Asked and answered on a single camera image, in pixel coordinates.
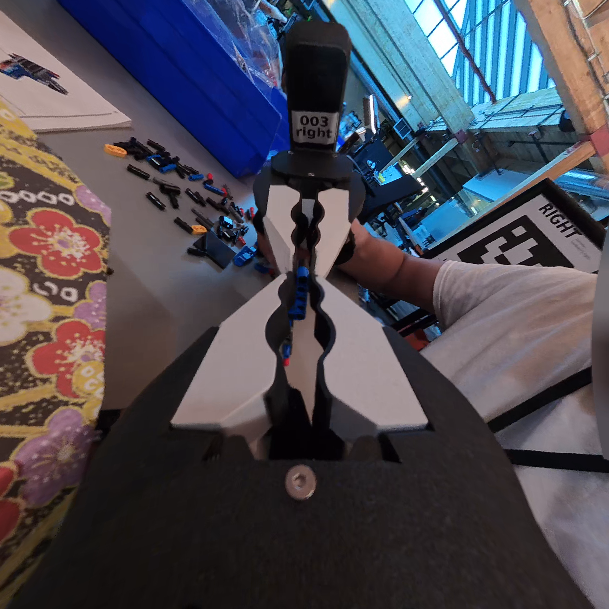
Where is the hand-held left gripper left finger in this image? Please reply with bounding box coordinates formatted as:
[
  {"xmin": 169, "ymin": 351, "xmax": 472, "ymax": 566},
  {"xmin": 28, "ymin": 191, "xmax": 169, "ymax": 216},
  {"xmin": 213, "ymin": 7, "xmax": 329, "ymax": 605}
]
[{"xmin": 170, "ymin": 273, "xmax": 312, "ymax": 460}]

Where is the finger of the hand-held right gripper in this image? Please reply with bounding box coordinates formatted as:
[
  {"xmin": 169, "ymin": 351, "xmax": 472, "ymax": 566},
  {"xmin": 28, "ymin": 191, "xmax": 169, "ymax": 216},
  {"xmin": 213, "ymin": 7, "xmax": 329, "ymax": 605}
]
[
  {"xmin": 307, "ymin": 189, "xmax": 354, "ymax": 280},
  {"xmin": 258, "ymin": 184, "xmax": 307, "ymax": 277}
]

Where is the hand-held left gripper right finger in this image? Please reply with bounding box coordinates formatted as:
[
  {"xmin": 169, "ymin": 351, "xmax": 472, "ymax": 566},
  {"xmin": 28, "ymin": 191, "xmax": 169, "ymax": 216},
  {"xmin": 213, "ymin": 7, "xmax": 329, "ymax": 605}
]
[{"xmin": 308, "ymin": 276, "xmax": 430, "ymax": 460}]

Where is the blue black lego assembly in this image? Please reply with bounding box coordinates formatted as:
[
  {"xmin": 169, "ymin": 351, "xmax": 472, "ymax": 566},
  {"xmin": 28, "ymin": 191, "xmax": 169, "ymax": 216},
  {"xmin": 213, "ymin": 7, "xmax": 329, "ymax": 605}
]
[{"xmin": 281, "ymin": 265, "xmax": 311, "ymax": 368}]

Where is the person's right forearm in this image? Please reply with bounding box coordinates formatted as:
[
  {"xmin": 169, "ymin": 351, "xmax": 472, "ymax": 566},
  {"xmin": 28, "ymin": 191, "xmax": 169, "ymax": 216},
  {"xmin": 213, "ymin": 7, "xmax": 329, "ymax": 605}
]
[{"xmin": 373, "ymin": 238, "xmax": 447, "ymax": 329}]

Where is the pile of small lego pieces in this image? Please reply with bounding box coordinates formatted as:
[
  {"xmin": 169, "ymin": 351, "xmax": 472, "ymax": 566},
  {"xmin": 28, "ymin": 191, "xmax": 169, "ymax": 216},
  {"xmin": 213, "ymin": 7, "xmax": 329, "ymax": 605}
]
[{"xmin": 104, "ymin": 136, "xmax": 281, "ymax": 279}]

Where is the person's right hand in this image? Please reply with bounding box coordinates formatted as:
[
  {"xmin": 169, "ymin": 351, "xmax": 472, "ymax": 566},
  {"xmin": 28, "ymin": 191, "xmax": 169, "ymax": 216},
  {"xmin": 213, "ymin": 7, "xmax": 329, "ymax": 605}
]
[{"xmin": 338, "ymin": 222, "xmax": 382, "ymax": 278}]

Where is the clear plastic bag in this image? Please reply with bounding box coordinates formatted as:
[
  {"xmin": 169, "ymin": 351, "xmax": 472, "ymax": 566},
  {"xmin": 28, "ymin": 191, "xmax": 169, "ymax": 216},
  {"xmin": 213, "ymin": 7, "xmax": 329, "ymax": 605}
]
[{"xmin": 186, "ymin": 0, "xmax": 291, "ymax": 88}]

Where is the blue plastic bin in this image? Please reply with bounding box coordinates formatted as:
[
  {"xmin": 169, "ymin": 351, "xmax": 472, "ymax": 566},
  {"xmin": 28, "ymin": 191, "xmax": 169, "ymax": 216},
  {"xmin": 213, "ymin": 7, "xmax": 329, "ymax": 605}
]
[{"xmin": 57, "ymin": 0, "xmax": 292, "ymax": 180}]

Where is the black white marker sign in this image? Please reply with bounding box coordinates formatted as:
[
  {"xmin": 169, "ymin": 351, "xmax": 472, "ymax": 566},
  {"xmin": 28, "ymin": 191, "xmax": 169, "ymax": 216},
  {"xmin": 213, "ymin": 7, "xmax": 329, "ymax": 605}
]
[{"xmin": 422, "ymin": 178, "xmax": 606, "ymax": 276}]

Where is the white instruction booklet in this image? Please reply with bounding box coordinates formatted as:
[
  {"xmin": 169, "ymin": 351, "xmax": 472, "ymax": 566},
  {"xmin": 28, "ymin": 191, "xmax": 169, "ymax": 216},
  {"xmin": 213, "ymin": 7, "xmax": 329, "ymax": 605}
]
[{"xmin": 0, "ymin": 10, "xmax": 134, "ymax": 134}]

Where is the black lanyard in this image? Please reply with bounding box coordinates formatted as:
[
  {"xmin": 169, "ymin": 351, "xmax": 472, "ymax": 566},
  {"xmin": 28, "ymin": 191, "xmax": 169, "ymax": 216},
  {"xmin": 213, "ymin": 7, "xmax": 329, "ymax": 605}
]
[{"xmin": 486, "ymin": 366, "xmax": 609, "ymax": 474}]

